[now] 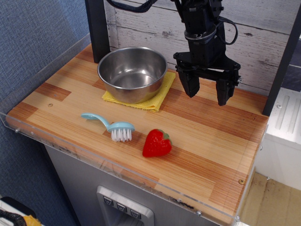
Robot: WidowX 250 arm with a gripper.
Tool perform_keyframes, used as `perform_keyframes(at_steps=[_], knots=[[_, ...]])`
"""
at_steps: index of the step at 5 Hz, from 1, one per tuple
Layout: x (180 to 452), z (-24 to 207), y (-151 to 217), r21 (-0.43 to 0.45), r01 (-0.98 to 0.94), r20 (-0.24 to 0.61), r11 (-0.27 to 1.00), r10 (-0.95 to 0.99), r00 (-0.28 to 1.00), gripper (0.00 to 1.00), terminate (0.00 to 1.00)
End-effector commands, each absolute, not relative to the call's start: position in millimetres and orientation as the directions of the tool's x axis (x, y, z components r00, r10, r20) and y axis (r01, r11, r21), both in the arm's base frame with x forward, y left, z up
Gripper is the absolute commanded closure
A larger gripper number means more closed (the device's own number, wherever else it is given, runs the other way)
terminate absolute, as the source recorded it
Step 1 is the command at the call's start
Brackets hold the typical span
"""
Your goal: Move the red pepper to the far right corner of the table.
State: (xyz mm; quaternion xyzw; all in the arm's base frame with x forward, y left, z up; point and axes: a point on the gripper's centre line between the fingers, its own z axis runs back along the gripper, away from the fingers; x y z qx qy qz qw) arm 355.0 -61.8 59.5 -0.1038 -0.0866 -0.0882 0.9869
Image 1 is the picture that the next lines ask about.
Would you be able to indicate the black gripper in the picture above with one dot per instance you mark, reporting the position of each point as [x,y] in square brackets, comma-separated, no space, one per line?
[208,61]

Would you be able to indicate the red plastic strawberry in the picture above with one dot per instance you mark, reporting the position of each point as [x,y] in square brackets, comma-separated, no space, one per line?
[157,143]

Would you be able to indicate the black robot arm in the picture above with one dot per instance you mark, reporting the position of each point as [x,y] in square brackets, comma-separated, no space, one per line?
[202,20]

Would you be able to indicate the yellow folded cloth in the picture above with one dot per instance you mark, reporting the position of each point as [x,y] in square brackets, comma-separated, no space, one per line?
[152,104]

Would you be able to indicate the stainless steel bowl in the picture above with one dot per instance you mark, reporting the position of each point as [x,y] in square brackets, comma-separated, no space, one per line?
[134,74]

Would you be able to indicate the light blue dish brush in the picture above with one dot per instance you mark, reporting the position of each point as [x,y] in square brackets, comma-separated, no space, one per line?
[120,131]

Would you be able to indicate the white ribbed side unit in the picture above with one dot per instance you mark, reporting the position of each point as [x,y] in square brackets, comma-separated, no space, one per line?
[279,156]

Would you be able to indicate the grey cabinet with dispenser panel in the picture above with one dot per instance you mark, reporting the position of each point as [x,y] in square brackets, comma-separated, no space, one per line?
[103,198]

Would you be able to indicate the clear acrylic table guard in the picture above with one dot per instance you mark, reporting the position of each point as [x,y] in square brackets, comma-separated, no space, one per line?
[213,147]

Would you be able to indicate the black yellow object bottom left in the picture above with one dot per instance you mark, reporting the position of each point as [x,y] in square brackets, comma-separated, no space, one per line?
[14,213]

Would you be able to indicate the dark right frame post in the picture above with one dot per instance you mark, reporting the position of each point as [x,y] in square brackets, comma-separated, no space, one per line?
[284,63]

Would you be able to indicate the dark frame post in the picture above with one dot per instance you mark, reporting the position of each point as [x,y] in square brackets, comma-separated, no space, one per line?
[284,63]
[98,28]

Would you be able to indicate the dark left frame post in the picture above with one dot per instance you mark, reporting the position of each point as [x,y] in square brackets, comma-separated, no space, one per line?
[98,28]

